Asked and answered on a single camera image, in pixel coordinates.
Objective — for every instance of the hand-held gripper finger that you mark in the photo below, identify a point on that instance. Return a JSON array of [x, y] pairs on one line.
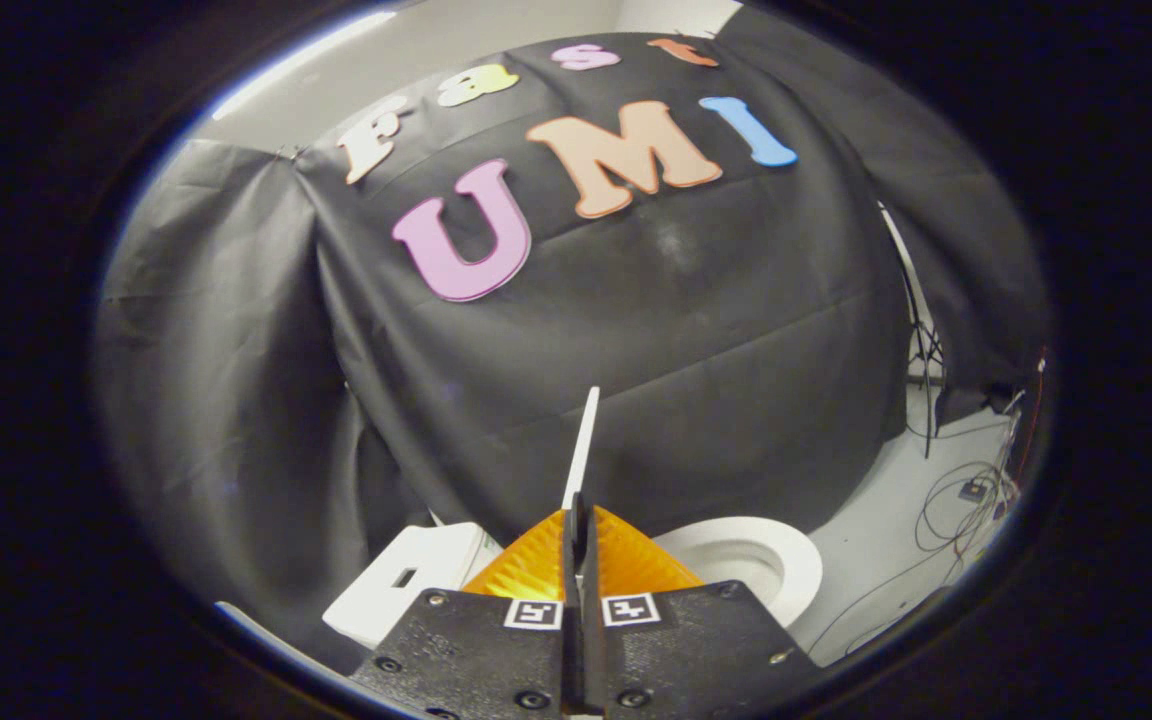
[[590, 580], [572, 560]]

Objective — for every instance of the white toilet lid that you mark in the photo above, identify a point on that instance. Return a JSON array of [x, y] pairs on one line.
[[583, 450]]

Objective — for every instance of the white toilet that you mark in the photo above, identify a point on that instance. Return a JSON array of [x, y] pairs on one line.
[[416, 580]]

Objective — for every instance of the black backdrop cloth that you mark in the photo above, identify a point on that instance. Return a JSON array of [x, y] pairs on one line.
[[686, 330]]

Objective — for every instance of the small black floor device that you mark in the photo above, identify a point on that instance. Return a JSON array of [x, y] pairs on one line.
[[973, 491]]

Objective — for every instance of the black tripod stand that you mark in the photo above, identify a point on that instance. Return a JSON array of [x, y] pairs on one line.
[[921, 330]]

